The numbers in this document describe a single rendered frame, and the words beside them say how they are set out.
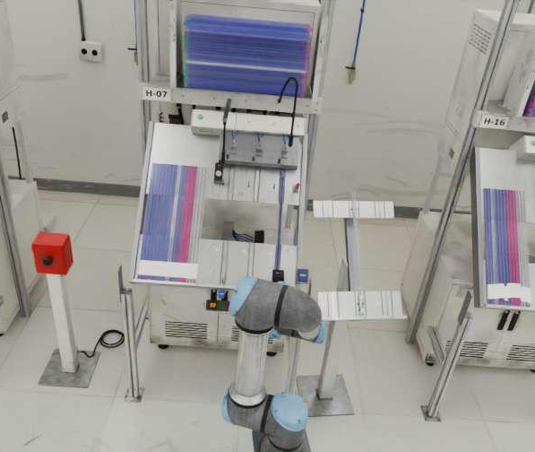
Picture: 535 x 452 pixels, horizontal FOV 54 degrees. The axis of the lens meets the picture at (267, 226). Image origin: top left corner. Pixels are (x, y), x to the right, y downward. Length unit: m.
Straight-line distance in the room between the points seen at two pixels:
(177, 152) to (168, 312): 0.83
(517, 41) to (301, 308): 1.64
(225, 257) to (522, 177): 1.36
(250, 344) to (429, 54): 2.81
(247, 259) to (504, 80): 1.38
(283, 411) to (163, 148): 1.25
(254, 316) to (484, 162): 1.47
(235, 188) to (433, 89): 2.09
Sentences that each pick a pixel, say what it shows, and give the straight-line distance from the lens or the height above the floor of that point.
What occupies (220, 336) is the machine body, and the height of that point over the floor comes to 0.15.
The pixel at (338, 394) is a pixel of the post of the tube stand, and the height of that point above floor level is 0.01.
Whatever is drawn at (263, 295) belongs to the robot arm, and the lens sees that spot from 1.42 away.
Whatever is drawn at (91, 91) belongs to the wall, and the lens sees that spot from 4.05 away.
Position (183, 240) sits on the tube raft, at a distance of 2.22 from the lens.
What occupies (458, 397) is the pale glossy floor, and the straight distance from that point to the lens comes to 3.00.
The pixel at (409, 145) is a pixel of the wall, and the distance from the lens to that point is 4.11.
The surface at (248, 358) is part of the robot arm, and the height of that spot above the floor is 0.96.
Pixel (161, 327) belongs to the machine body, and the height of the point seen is 0.18.
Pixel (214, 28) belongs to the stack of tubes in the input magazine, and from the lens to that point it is 2.21.
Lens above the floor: 2.08
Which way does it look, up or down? 32 degrees down
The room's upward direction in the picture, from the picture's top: 5 degrees clockwise
